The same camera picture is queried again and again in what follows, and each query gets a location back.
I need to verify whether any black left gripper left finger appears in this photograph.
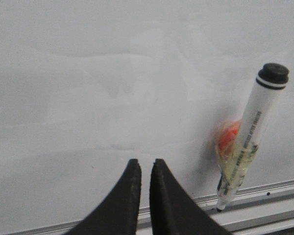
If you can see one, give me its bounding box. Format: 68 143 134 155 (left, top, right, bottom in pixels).
68 159 142 235

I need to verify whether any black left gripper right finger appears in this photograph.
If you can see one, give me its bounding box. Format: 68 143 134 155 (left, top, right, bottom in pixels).
149 159 231 235

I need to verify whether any red round magnet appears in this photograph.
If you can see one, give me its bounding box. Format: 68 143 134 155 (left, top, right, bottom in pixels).
216 120 241 160

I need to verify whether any white whiteboard marker pen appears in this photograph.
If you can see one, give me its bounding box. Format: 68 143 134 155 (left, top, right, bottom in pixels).
215 63 289 212

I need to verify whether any white whiteboard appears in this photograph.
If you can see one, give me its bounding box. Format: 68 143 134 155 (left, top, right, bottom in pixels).
0 0 294 235

